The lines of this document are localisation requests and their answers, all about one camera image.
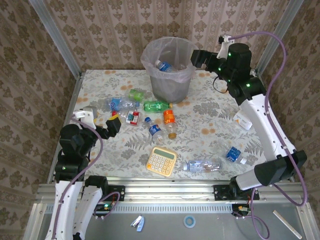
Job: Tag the clear bottle red white label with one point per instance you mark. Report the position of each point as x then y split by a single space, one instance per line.
132 118

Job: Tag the clear bottle blue white label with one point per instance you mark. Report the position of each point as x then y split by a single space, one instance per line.
165 67

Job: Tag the control board green light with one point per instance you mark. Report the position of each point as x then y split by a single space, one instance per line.
102 207

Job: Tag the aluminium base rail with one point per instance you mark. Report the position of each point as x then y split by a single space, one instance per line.
170 192

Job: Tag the aluminium table side rail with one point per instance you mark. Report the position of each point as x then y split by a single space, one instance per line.
74 96
278 126

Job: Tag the black connector board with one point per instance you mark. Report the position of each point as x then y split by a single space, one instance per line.
241 210

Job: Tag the tiny crushed bottle blue cap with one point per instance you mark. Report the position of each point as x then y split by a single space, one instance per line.
148 120

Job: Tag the yellow calculator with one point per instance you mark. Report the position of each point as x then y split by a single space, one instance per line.
162 162

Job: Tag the grey metal tray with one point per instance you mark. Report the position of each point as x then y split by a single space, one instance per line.
225 227

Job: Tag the long clear plastic bottle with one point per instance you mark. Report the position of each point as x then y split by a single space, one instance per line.
202 165

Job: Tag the green bottle yellow cap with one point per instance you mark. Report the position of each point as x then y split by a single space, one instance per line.
155 105

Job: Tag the clear bottle light blue label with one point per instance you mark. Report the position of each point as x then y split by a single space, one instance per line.
120 103

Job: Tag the clear plastic bin liner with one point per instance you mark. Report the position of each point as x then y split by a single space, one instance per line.
147 67

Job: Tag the blue tape roll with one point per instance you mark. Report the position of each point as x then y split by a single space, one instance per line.
185 221

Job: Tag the blue stapler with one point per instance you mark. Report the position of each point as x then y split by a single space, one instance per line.
138 222

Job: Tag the floral tablecloth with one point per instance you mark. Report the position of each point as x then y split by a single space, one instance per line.
130 165

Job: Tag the crushed bottle bright blue label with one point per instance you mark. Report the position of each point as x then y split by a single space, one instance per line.
233 154

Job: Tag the white flat stick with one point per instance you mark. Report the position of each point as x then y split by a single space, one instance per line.
287 224

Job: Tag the small bottle light green label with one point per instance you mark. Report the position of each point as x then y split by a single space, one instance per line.
136 94

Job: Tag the clear bottle blue Pepsi label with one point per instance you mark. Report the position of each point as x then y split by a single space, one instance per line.
154 129

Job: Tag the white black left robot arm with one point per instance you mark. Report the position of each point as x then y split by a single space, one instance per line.
65 212

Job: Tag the grey mesh waste bin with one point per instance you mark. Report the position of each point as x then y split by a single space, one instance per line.
171 90

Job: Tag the aluminium frame post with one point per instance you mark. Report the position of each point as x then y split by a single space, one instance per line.
290 12
42 12

